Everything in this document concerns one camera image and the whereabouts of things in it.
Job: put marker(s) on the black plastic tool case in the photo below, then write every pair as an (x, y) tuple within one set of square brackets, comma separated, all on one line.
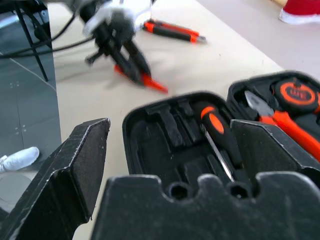
[(155, 140)]

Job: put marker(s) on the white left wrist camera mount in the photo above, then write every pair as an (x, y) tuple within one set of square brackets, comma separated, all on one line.
[(100, 18)]

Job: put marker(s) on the orange hand tool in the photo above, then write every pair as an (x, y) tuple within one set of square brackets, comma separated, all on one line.
[(155, 85)]

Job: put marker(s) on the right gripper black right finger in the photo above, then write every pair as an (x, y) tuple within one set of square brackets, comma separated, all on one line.
[(272, 150)]

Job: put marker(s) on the orange black tape measure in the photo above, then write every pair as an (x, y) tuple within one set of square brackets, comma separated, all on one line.
[(296, 93)]

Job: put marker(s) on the black metal frame legs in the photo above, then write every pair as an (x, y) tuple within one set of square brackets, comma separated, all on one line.
[(27, 35)]

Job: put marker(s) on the white sneaker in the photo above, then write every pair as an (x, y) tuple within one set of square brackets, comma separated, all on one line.
[(22, 157)]

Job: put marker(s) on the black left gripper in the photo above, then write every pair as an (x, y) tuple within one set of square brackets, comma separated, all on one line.
[(115, 32)]

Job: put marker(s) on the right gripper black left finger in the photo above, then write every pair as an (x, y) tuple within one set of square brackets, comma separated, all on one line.
[(62, 175)]

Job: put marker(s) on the orange black utility knife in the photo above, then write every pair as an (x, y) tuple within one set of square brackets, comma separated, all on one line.
[(170, 31)]

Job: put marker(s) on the red white plastic device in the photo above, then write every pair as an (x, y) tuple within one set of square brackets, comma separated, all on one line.
[(300, 11)]

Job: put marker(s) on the orange black screwdriver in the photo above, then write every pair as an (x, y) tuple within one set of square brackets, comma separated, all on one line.
[(215, 122)]

